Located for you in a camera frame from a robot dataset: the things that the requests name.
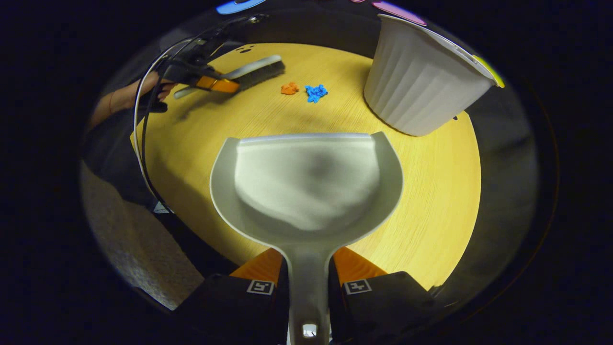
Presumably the white ribbed garbage bin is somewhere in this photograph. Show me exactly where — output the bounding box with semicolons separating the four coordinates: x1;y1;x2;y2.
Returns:
363;13;499;137

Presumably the white dustpan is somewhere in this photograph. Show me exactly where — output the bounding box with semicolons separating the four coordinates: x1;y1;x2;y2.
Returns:
209;131;404;345

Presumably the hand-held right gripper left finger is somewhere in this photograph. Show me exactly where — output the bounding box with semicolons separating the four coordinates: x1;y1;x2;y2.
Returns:
172;247;291;345

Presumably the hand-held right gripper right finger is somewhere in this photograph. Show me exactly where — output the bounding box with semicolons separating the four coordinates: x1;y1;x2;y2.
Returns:
329;246;443;345

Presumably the small white broom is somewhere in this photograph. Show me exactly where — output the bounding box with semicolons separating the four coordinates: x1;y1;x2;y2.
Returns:
173;54;286;100

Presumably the white cable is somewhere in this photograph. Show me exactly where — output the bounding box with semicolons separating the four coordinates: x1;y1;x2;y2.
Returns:
133;36;211;211

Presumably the wooden desktop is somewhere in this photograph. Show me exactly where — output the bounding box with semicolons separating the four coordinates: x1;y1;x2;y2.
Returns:
130;42;482;290

